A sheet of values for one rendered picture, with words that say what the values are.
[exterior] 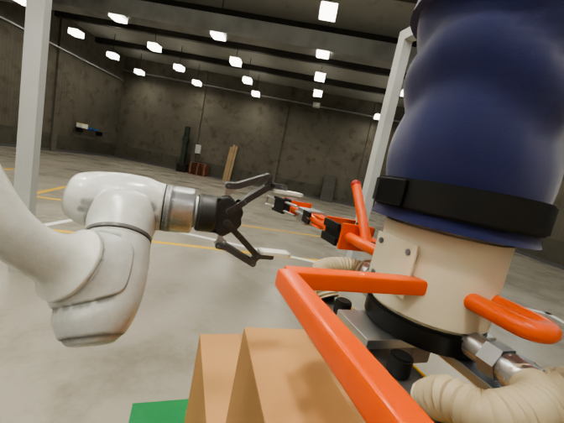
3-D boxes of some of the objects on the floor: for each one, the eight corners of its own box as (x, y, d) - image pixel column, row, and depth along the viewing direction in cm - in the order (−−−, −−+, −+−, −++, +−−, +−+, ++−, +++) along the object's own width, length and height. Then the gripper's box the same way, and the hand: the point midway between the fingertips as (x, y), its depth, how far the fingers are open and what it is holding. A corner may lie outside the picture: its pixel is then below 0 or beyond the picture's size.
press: (190, 172, 1921) (196, 128, 1881) (183, 172, 1828) (190, 126, 1788) (179, 170, 1926) (185, 127, 1886) (172, 169, 1832) (179, 124, 1792)
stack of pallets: (208, 176, 1913) (210, 164, 1903) (204, 176, 1839) (206, 164, 1828) (192, 173, 1920) (194, 161, 1909) (187, 173, 1845) (190, 161, 1835)
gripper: (204, 148, 58) (300, 168, 65) (185, 263, 61) (279, 270, 69) (206, 148, 51) (313, 170, 58) (185, 279, 54) (289, 284, 62)
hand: (289, 224), depth 63 cm, fingers open, 13 cm apart
